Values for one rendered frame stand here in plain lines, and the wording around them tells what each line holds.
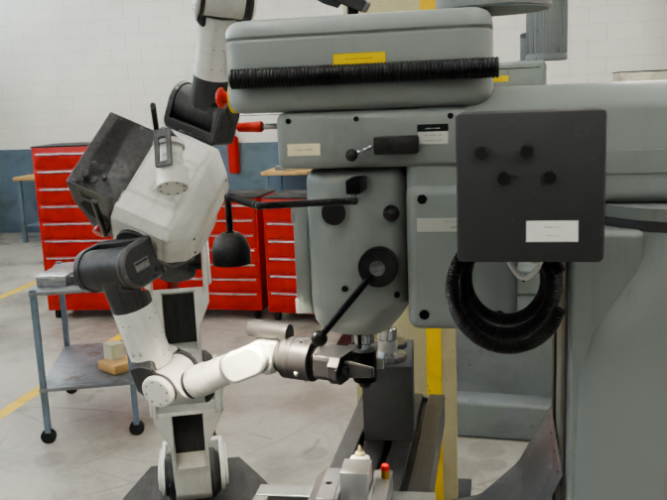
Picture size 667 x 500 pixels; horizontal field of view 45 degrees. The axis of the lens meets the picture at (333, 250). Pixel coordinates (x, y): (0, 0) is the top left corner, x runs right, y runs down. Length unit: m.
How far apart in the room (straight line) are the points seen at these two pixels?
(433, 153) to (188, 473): 1.35
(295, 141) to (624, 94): 0.55
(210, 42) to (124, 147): 0.30
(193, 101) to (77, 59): 10.02
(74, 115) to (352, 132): 10.65
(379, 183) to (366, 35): 0.25
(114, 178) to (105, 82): 9.91
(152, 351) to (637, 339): 1.00
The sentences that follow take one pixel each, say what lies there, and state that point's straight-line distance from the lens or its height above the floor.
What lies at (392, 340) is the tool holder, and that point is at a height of 1.18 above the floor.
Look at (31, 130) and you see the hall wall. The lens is 12.33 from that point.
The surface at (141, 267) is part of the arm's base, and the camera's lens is 1.77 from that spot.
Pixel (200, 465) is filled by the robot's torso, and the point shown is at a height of 0.75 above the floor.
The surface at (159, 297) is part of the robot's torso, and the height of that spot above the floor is 1.26.
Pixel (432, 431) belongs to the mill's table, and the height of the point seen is 0.94.
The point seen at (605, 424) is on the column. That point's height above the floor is 1.21.
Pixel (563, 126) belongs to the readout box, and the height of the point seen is 1.70.
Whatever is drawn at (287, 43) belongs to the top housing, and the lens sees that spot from 1.42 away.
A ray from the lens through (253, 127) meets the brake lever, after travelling 1.67.
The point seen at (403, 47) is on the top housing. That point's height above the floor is 1.83.
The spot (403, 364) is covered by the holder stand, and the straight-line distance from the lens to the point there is 1.94.
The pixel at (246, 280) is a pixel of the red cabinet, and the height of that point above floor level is 0.34.
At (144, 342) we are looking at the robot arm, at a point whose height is 1.25.
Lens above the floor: 1.75
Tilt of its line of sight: 11 degrees down
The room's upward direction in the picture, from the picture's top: 2 degrees counter-clockwise
